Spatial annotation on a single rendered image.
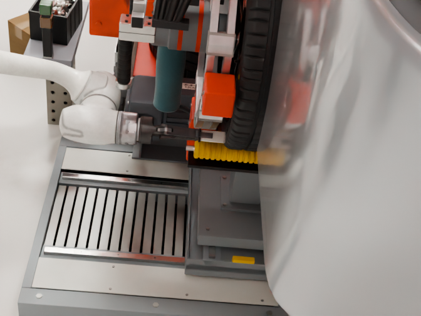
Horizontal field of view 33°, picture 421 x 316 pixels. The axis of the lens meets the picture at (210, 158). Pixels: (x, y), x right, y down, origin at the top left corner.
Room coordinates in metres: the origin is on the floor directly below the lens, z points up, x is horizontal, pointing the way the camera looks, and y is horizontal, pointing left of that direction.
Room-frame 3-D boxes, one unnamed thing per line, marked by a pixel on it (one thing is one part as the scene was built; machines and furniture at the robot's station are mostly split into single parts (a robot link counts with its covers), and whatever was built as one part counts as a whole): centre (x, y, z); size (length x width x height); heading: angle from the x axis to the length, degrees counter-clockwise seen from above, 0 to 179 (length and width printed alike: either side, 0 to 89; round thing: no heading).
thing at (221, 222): (1.73, -0.13, 0.32); 0.40 x 0.30 x 0.28; 5
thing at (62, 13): (2.22, 0.63, 0.51); 0.20 x 0.14 x 0.13; 177
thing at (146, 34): (1.52, 0.23, 0.93); 0.09 x 0.05 x 0.05; 95
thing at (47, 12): (2.04, 0.62, 0.64); 0.04 x 0.04 x 0.04; 5
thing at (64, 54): (2.24, 0.63, 0.44); 0.43 x 0.17 x 0.03; 5
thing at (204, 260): (1.73, -0.13, 0.13); 0.50 x 0.36 x 0.10; 5
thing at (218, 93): (1.40, 0.01, 0.85); 0.09 x 0.08 x 0.07; 5
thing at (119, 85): (1.52, 0.26, 0.83); 0.04 x 0.04 x 0.16
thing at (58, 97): (2.27, 0.64, 0.21); 0.10 x 0.10 x 0.42; 5
